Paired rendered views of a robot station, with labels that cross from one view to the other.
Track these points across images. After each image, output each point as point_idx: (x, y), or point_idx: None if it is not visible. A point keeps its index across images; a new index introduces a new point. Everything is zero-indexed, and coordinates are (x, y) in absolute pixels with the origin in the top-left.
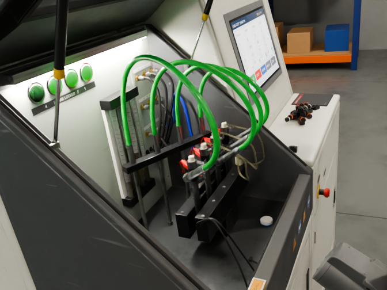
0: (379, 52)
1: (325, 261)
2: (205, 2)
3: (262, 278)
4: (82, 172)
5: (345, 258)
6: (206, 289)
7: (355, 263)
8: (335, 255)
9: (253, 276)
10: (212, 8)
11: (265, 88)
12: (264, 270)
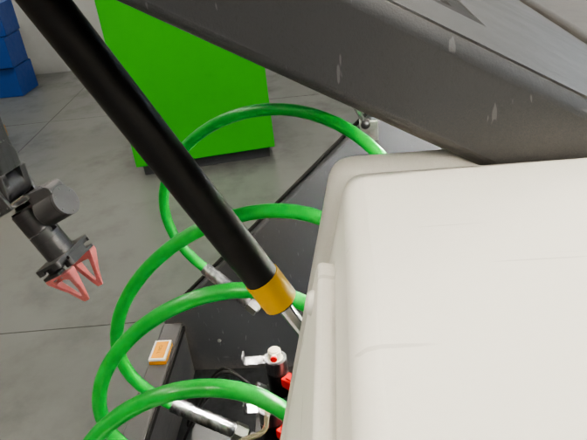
0: None
1: (65, 190)
2: (307, 318)
3: (155, 370)
4: (328, 156)
5: (49, 182)
6: (201, 282)
7: (44, 184)
8: (55, 180)
9: (167, 372)
10: (293, 429)
11: None
12: (153, 381)
